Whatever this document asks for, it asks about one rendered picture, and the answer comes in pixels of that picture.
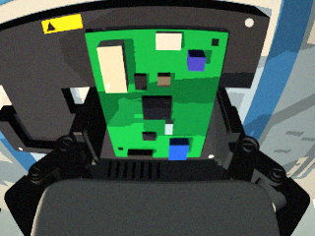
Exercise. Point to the green circuit board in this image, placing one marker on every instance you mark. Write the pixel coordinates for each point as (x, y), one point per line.
(169, 80)

